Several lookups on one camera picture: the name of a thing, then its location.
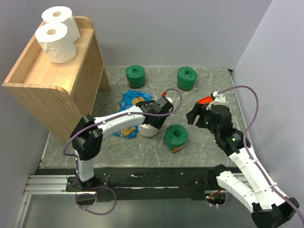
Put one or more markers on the wooden shelf unit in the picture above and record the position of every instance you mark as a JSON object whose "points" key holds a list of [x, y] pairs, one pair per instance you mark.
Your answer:
{"points": [[58, 95]]}

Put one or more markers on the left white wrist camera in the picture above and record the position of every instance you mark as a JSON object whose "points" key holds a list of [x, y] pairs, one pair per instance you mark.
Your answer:
{"points": [[164, 94]]}

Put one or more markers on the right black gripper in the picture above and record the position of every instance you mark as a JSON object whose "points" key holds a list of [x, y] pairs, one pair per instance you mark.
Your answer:
{"points": [[201, 114]]}

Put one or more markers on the green roll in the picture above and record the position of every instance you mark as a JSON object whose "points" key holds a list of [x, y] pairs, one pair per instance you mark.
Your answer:
{"points": [[186, 78], [135, 76], [175, 138]]}

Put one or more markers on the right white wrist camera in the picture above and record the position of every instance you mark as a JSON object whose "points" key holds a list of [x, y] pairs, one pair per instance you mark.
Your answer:
{"points": [[218, 98]]}

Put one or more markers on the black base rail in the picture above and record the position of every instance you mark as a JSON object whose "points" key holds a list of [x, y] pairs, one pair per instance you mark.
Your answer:
{"points": [[129, 183]]}

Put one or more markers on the orange razor package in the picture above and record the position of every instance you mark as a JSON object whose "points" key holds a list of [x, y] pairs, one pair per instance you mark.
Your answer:
{"points": [[206, 100]]}

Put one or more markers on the white paper towel roll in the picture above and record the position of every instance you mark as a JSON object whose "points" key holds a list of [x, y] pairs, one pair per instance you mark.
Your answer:
{"points": [[147, 130], [62, 14], [56, 42]]}

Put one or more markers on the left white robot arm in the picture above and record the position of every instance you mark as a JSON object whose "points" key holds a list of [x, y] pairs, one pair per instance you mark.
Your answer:
{"points": [[88, 135]]}

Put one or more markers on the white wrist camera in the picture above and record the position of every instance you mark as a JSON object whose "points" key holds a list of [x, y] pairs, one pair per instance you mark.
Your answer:
{"points": [[218, 98], [164, 94]]}

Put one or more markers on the green roll front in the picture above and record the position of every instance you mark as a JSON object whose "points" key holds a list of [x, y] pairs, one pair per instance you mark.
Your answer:
{"points": [[175, 138]]}

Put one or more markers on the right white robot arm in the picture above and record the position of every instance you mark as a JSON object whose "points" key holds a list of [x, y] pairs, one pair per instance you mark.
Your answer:
{"points": [[268, 205]]}

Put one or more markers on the blue Lays chips bag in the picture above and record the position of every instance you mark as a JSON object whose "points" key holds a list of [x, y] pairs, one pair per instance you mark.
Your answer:
{"points": [[130, 98]]}

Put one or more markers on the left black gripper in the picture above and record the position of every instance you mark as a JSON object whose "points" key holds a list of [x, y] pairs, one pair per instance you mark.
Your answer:
{"points": [[156, 119]]}

